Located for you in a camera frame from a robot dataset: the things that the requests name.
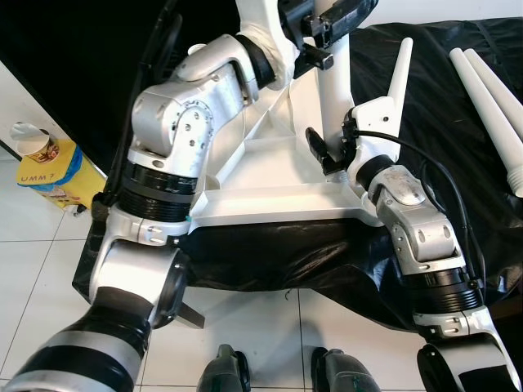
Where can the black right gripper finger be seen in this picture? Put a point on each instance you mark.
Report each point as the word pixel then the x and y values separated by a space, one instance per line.
pixel 317 147

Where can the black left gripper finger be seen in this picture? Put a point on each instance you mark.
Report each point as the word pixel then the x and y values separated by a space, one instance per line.
pixel 358 12
pixel 315 59

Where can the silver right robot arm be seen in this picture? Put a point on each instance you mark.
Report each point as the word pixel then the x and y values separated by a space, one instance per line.
pixel 417 229

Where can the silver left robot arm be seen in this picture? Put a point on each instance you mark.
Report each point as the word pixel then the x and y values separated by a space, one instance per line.
pixel 172 122

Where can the black plastic table sheet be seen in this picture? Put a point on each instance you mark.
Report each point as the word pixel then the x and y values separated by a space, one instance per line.
pixel 270 261

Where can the dark right robot foot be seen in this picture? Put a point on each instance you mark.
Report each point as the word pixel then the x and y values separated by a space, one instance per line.
pixel 343 371

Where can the dark robot foot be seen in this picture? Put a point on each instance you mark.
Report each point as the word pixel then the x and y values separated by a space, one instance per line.
pixel 343 371
pixel 225 371

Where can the dark wooden table leg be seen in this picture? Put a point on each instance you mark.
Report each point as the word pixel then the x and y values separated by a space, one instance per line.
pixel 192 314

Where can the black door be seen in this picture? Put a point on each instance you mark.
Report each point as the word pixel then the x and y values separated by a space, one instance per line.
pixel 65 49

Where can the dark left robot foot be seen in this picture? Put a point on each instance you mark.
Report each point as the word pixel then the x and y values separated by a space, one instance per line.
pixel 225 371

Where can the yellow blue cardboard box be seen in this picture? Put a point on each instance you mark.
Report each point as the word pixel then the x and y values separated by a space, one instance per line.
pixel 61 175

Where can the white brown paper cup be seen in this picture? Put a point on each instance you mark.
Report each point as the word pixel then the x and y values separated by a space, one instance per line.
pixel 34 140

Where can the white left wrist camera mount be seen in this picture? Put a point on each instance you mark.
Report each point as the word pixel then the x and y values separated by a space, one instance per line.
pixel 265 24

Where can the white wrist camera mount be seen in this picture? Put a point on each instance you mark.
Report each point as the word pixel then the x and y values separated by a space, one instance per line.
pixel 265 24
pixel 372 122

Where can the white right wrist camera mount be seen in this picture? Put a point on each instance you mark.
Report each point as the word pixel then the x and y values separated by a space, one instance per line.
pixel 372 122

